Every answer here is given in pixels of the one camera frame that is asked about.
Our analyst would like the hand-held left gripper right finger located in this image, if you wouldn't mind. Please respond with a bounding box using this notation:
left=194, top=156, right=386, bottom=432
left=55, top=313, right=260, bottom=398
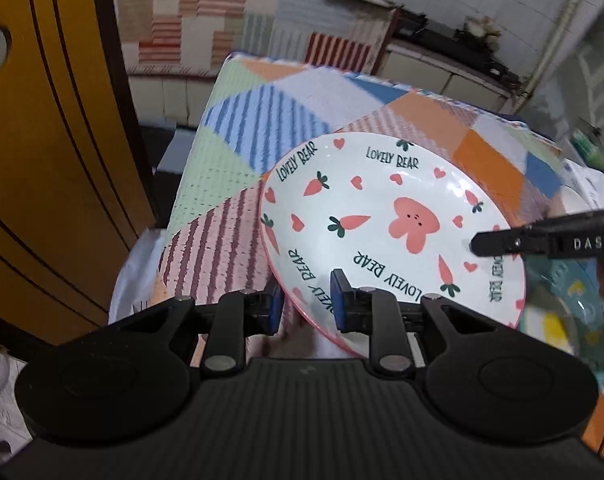
left=330, top=268, right=500, bottom=372

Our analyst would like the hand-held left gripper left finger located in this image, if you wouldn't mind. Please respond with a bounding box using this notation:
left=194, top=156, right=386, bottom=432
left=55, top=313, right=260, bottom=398
left=114, top=279, right=285, bottom=380

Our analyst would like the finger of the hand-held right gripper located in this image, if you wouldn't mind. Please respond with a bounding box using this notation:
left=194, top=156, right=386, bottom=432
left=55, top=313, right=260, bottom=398
left=469, top=225, right=551, bottom=259

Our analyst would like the white carrot print plate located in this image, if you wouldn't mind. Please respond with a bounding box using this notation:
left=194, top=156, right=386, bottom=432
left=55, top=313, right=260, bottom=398
left=259, top=132, right=528, bottom=358

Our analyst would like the white cardboard box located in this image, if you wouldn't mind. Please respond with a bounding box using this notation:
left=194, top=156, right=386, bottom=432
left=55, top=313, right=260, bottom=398
left=557, top=160, right=604, bottom=217

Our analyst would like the blue green plate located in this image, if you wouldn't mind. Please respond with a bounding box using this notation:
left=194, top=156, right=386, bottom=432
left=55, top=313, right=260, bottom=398
left=524, top=254, right=604, bottom=361

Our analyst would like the green packet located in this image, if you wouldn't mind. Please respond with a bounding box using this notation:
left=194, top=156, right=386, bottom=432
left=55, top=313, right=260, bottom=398
left=571, top=127, right=604, bottom=172

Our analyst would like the white plastic sheet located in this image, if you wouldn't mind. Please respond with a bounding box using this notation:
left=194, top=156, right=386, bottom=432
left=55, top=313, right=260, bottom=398
left=109, top=227, right=177, bottom=322

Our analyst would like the white kitchen cabinet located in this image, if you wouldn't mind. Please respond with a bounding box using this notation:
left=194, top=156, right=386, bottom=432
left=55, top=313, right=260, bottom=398
left=382, top=44, right=514, bottom=112

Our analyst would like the patchwork tablecloth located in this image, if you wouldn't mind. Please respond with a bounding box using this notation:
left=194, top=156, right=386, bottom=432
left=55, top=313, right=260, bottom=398
left=152, top=52, right=604, bottom=453

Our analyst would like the black gas stove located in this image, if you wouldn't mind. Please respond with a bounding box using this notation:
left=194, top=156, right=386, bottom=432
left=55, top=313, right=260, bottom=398
left=393, top=10, right=520, bottom=93

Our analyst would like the pale lumpy object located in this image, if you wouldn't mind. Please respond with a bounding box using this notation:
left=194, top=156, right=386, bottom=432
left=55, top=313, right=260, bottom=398
left=461, top=16, right=504, bottom=50

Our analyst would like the patchwork counter cloth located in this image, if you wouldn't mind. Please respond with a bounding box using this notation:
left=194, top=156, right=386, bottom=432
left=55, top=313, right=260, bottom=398
left=109, top=0, right=399, bottom=80

